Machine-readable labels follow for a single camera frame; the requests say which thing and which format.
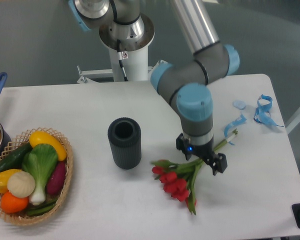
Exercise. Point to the dark grey ribbed vase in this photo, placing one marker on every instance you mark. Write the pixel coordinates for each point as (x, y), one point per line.
(124, 135)

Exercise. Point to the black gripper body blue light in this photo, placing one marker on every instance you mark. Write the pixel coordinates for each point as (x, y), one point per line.
(201, 146)

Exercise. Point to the purple sweet potato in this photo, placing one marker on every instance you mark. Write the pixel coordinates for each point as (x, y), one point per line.
(57, 179)

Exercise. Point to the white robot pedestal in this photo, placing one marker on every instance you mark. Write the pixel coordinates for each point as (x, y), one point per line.
(128, 48)

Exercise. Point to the cream white garlic bulb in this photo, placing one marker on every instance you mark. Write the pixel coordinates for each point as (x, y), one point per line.
(21, 184)

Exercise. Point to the orange fruit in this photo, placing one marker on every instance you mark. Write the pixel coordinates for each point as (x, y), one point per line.
(11, 204)

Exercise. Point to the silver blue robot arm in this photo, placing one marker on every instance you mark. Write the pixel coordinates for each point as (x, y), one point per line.
(183, 88)

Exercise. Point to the red tulip bouquet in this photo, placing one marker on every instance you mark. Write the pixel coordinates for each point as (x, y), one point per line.
(178, 179)

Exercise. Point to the blue ribbon loop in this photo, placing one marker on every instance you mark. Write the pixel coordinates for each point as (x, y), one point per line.
(262, 112)

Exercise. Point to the woven wicker basket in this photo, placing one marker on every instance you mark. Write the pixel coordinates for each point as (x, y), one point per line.
(65, 154)

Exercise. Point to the dark green cucumber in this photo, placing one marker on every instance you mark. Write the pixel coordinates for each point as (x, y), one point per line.
(15, 158)

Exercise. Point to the green bok choy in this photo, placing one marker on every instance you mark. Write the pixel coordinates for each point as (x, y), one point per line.
(40, 162)

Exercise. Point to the yellow bell pepper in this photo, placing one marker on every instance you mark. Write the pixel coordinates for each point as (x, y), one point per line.
(4, 177)

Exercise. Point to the blue ribbon strip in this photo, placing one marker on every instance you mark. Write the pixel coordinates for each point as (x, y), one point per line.
(230, 131)

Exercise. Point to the green bean pod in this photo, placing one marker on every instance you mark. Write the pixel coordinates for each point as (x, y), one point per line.
(41, 209)

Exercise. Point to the small blue white cap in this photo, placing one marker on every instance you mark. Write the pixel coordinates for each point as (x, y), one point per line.
(239, 104)

